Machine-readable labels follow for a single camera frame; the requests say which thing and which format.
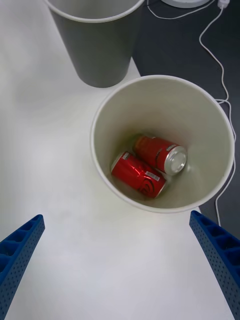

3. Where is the round white disc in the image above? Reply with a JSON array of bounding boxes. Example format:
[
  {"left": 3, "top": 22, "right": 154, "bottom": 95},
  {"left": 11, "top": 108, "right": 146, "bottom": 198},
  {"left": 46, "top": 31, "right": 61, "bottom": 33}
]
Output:
[{"left": 161, "top": 0, "right": 213, "bottom": 8}]

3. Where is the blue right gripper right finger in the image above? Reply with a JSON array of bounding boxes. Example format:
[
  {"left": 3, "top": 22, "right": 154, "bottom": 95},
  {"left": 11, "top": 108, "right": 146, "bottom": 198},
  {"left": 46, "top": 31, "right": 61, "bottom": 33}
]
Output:
[{"left": 189, "top": 210, "right": 240, "bottom": 320}]

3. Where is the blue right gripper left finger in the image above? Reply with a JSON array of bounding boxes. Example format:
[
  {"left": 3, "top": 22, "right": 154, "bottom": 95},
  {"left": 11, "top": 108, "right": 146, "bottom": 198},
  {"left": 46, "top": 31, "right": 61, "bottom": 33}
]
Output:
[{"left": 0, "top": 214, "right": 46, "bottom": 320}]

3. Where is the red can with gold rim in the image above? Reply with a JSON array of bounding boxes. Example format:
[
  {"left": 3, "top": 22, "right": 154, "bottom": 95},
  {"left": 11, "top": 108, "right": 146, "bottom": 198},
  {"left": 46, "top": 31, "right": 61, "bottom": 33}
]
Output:
[{"left": 132, "top": 134, "right": 189, "bottom": 177}]

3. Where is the shiny red drink can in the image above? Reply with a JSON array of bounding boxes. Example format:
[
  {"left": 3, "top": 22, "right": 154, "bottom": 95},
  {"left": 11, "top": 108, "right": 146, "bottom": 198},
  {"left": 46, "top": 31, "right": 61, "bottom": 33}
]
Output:
[{"left": 110, "top": 151, "right": 169, "bottom": 200}]

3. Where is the long white cable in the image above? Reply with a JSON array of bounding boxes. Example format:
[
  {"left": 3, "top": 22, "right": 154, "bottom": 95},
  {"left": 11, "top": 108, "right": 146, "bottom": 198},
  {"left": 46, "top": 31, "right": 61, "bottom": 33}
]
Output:
[{"left": 198, "top": 6, "right": 237, "bottom": 226}]

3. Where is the grey plastic bin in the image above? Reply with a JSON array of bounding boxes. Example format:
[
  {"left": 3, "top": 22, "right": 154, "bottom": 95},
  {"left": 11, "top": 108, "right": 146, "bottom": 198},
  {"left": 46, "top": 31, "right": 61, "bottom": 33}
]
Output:
[{"left": 43, "top": 0, "right": 146, "bottom": 89}]

